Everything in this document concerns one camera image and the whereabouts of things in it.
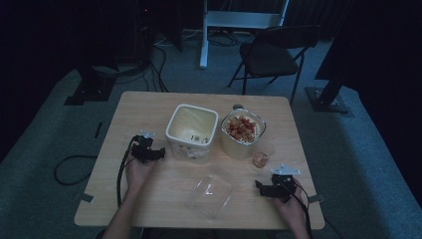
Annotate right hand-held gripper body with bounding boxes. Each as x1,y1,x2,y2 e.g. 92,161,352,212
270,163,302,202

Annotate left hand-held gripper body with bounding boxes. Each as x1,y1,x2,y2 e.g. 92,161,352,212
130,129,157,157

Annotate person's left hand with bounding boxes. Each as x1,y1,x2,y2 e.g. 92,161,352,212
124,156,157,195

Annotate person's right hand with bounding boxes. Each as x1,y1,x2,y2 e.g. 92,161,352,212
272,178,311,231

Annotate small clear cup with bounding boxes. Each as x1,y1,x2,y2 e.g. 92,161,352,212
252,151,270,169

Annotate empty white square bin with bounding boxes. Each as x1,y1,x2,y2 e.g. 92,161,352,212
164,103,220,164

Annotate round container with red food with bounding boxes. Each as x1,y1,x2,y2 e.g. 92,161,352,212
220,108,268,160

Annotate clear plastic lid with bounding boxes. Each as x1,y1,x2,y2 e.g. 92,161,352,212
187,168,241,221

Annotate red and tan food pieces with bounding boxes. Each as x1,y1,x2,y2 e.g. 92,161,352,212
225,116,259,142

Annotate black stand base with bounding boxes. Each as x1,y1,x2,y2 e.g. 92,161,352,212
64,65,117,107

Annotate black folding chair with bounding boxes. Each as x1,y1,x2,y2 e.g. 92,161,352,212
227,24,322,105

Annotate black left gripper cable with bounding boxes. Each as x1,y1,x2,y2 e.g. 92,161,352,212
115,134,139,207

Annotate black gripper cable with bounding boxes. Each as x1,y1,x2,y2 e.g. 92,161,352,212
115,134,139,207
292,182,314,239

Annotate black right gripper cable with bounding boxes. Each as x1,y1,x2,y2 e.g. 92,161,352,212
292,182,314,239

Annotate black floor cable bundle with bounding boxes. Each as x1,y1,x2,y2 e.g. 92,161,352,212
141,45,171,94

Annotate black floor cable loop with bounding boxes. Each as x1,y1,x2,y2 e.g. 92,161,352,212
53,154,100,186

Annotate black stand with base plate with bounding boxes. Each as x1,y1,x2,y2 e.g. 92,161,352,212
305,56,351,116

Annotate black cables under desk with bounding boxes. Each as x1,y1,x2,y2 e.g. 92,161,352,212
206,29,256,48

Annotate white desk frame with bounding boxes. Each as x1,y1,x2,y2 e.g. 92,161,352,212
199,0,291,70

